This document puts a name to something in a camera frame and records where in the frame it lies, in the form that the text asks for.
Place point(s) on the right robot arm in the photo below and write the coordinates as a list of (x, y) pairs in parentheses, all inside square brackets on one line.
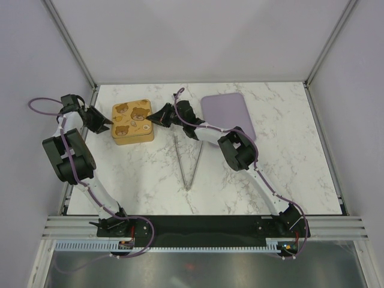
[(241, 154)]

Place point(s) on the steel slotted tongs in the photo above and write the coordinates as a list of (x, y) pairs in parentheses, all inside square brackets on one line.
[(188, 154)]

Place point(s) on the aluminium frame rail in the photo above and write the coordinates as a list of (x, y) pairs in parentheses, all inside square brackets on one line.
[(70, 227)]

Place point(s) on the gold chocolate box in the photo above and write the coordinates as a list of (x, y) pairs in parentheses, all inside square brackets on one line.
[(123, 135)]

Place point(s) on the left aluminium corner post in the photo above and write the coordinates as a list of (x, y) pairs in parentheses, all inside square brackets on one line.
[(69, 42)]

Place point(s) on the lilac plastic tray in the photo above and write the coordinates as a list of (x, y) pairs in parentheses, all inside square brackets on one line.
[(228, 111)]

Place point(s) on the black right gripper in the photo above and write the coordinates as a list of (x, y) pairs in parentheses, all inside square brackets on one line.
[(161, 116)]

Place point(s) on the right aluminium corner post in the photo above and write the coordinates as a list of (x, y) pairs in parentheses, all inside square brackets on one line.
[(336, 31)]

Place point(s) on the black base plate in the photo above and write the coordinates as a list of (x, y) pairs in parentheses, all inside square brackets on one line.
[(206, 230)]

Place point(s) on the steel tray lid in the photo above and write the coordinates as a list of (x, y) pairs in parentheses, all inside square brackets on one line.
[(133, 114)]

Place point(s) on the aluminium corner post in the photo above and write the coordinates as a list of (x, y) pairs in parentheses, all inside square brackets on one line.
[(336, 31), (69, 42)]

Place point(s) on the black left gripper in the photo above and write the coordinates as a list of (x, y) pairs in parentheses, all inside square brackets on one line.
[(99, 127)]

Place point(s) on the white slotted cable duct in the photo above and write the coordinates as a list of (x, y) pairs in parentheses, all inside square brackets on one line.
[(116, 246)]

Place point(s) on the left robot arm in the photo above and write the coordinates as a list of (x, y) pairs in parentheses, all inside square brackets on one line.
[(72, 160)]

